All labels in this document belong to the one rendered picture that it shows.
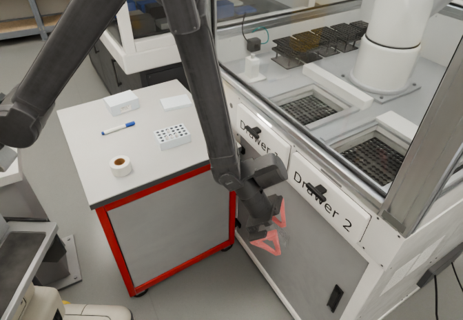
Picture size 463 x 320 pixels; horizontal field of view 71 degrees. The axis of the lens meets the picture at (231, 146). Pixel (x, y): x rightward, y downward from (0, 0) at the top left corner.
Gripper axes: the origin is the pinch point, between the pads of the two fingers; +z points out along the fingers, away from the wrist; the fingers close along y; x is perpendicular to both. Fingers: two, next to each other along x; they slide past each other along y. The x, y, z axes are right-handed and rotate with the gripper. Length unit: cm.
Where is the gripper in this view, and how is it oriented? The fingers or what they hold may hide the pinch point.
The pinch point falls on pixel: (279, 237)
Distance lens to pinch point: 84.4
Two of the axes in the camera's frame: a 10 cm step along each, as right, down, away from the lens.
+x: -8.1, 3.6, 4.6
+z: 5.2, 8.1, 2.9
